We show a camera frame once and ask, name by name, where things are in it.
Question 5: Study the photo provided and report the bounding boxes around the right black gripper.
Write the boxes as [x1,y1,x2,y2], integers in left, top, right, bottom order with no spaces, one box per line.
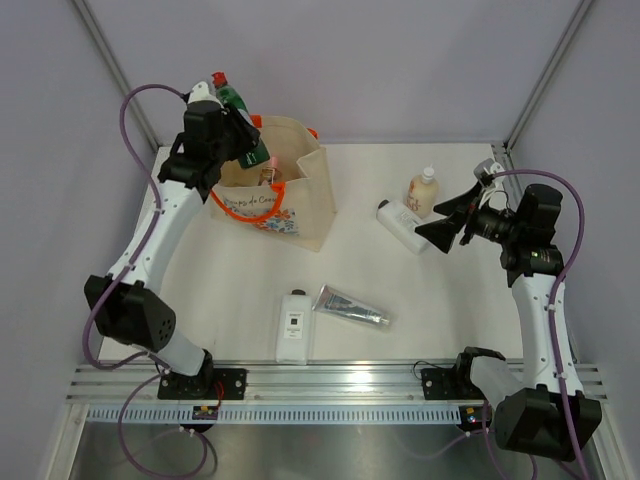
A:
[416,181,524,254]

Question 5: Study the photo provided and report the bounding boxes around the green bottle red cap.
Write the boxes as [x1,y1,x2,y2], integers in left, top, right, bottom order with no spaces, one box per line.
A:
[212,71,270,169]

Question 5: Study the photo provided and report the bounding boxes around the peach bottle pink cap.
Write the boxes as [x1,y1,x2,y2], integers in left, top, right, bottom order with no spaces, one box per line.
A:
[258,156,281,186]

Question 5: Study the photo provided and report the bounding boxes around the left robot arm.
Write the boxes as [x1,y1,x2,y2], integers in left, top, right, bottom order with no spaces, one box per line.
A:
[84,100,260,399]

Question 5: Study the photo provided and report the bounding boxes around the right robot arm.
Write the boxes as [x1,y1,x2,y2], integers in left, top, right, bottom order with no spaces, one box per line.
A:
[416,184,602,462]

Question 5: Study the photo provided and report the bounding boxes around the cream lotion bottle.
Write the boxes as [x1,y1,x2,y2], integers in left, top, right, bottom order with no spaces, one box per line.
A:
[405,166,439,219]

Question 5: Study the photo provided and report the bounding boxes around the white flat bottle right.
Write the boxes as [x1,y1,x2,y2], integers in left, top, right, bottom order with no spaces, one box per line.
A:
[376,199,430,255]

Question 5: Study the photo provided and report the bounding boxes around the silver tube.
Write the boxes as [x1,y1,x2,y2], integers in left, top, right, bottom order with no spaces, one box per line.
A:
[312,284,391,328]

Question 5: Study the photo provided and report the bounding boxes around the white flat bottle black cap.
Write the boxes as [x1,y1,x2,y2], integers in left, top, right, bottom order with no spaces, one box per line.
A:
[275,289,314,365]

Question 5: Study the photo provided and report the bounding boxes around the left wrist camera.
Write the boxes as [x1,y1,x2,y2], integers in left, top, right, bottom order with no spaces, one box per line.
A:
[183,81,221,105]

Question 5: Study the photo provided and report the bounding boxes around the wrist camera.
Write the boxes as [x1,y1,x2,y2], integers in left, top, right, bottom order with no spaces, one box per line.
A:
[473,159,504,192]
[183,81,221,105]

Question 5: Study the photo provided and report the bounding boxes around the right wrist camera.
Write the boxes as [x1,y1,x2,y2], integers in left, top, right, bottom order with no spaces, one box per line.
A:
[473,159,504,192]

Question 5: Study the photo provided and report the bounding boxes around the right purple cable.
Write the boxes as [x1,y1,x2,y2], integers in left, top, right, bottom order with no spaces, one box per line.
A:
[389,168,589,480]

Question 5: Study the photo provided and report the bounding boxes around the purple cable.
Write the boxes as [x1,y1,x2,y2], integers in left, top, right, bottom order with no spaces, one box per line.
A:
[389,168,589,480]
[82,83,221,476]

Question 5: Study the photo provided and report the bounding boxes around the canvas bag orange handles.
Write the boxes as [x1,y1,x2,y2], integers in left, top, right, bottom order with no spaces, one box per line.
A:
[207,115,337,252]

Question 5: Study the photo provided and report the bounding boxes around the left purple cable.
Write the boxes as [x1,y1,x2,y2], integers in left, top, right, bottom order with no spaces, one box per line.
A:
[82,83,221,476]

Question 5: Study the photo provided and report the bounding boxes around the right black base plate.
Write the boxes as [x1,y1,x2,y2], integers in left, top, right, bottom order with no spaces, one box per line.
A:
[420,367,484,400]

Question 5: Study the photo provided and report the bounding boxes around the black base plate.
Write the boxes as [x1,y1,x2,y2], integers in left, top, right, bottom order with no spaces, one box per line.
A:
[157,368,247,401]
[420,367,484,400]

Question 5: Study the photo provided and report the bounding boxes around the white slotted cable duct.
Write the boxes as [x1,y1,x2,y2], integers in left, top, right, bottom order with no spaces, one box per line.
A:
[86,404,461,425]

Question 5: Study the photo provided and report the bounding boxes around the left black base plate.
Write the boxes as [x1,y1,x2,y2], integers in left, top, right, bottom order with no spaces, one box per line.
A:
[157,368,247,401]

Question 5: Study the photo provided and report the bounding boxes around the aluminium mounting rail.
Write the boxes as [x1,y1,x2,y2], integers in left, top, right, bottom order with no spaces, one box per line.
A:
[64,362,609,406]

